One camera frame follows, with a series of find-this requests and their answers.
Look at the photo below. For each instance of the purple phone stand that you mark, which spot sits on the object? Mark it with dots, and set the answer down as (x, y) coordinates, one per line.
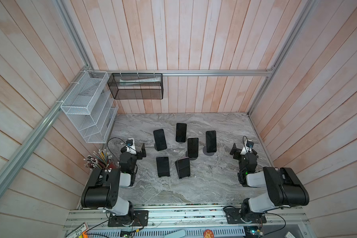
(208, 153)

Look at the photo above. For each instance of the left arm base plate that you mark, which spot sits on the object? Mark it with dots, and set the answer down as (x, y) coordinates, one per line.
(136, 218)

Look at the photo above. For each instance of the red pencil cup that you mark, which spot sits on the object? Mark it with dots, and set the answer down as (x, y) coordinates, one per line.
(111, 165)

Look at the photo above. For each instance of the white wire mesh shelf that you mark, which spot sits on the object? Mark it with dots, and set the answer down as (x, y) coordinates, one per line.
(90, 107)

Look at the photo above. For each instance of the bundle of pencils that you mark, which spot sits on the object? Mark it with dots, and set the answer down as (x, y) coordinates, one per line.
(98, 160)

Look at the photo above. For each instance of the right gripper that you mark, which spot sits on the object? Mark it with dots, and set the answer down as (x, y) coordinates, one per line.
(238, 152)

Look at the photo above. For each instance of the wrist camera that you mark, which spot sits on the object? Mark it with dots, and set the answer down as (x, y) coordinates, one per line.
(248, 147)
(130, 146)

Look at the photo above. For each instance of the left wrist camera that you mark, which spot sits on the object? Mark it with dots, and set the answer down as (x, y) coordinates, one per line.
(130, 146)

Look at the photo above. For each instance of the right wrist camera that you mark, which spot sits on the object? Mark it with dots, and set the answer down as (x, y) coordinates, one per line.
(248, 147)

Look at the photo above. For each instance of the black mesh basket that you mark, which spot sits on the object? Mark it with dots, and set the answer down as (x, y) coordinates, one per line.
(136, 86)

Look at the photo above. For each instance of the black phone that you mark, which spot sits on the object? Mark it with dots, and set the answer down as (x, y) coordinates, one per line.
(211, 142)
(163, 166)

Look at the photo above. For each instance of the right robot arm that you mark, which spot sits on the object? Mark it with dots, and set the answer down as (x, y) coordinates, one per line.
(284, 189)

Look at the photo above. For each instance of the aluminium rail front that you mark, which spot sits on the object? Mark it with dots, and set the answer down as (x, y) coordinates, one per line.
(183, 215)

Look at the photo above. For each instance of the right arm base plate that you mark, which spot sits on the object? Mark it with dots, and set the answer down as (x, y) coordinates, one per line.
(243, 216)

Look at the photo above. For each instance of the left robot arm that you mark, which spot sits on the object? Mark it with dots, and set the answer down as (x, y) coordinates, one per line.
(102, 188)

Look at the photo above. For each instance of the grey round stand centre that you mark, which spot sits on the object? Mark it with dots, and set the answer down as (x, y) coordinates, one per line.
(193, 158)

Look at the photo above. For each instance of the blue phone back left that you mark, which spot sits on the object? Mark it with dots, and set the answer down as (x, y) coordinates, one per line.
(160, 140)

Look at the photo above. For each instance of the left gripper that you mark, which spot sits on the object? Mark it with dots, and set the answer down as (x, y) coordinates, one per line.
(139, 153)

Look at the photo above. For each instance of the green phone back centre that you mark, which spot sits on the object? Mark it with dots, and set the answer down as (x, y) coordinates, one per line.
(181, 129)

